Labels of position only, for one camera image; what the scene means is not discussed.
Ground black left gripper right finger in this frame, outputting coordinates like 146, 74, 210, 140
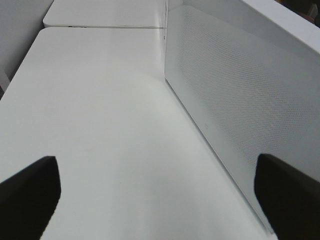
254, 153, 320, 240

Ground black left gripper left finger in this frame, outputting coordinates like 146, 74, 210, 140
0, 156, 62, 240

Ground white microwave door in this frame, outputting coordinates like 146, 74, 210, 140
165, 0, 320, 230

